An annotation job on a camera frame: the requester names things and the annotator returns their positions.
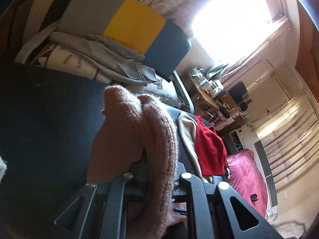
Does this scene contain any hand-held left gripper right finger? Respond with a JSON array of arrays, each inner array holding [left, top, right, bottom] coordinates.
[[172, 172, 283, 239]]

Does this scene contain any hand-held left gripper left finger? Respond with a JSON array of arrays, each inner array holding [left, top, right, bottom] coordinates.
[[54, 148, 150, 239]]

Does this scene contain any pink fuzzy knit sweater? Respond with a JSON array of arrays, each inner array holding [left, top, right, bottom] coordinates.
[[86, 85, 188, 239]]

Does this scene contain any red knit sweater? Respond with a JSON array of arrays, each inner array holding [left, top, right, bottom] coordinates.
[[194, 116, 229, 178]]

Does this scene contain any cream knit sweater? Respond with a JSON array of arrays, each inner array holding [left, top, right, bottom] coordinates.
[[177, 112, 213, 183]]

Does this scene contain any pink ruffled quilt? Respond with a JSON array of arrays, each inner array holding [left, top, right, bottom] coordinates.
[[225, 148, 270, 220]]

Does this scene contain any white leaf print shelf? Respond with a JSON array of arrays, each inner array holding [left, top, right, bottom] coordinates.
[[234, 121, 258, 150]]

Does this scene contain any wooden table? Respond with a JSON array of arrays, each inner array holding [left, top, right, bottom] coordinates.
[[188, 72, 220, 108]]

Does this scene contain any grey metal armrest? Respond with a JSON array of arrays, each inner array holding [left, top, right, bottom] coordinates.
[[171, 71, 196, 113]]

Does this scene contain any flat screen television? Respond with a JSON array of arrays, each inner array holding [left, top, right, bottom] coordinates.
[[229, 82, 250, 104]]

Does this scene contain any cluster of glass jars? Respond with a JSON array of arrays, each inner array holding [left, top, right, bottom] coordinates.
[[190, 67, 223, 97]]

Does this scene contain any grey cloth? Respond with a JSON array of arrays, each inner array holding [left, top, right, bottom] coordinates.
[[15, 24, 160, 85]]

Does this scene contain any white ribbed knit cloth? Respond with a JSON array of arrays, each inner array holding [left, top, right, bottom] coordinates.
[[0, 158, 8, 183]]

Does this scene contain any grey yellow blue sofa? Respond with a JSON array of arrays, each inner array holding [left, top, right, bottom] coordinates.
[[57, 0, 193, 78]]

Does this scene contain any window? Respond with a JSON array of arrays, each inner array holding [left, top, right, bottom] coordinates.
[[191, 0, 287, 63]]

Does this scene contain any wooden wardrobe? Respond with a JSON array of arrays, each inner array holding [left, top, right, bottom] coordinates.
[[0, 0, 33, 56]]

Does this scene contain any white bed frame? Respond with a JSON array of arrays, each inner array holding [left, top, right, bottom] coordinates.
[[254, 139, 319, 239]]

